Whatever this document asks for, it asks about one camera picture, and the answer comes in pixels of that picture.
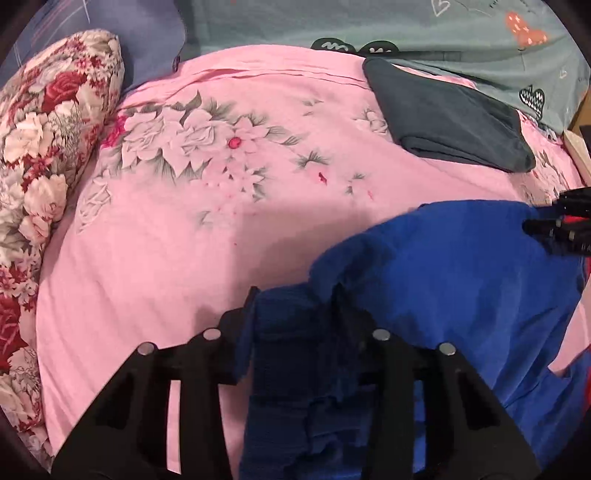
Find blue and red pants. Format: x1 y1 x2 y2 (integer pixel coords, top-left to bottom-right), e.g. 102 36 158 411
239 200 590 479

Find folded dark grey garment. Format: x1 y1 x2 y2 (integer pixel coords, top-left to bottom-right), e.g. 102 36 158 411
363 58 536 173

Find teal heart-print pillow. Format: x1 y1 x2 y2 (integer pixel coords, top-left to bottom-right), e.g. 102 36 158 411
175 0 590 133

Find pink floral bed sheet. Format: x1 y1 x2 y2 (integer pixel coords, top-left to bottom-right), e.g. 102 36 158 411
37 46 590 479

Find red white floral pillow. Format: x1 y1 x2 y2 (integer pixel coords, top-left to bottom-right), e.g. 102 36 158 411
1 34 124 467

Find blue striped pillow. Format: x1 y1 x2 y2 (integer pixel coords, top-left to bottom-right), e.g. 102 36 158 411
1 1 186 93

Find wooden bed frame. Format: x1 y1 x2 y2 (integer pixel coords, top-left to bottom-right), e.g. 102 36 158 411
563 90 590 187

